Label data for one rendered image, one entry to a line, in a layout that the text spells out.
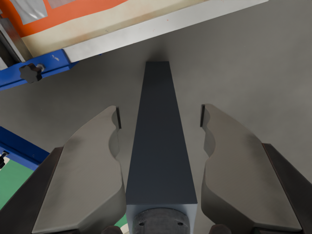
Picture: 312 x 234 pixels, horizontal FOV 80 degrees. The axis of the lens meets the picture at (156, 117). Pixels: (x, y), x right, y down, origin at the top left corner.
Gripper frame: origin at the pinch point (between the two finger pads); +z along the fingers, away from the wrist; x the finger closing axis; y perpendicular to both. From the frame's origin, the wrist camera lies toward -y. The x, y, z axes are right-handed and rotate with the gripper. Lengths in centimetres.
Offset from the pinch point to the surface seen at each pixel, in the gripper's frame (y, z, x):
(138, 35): 1.3, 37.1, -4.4
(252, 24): 11, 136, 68
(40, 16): -3.3, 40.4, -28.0
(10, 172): 51, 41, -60
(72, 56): 5.8, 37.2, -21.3
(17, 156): 37, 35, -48
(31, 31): 0, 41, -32
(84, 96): 64, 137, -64
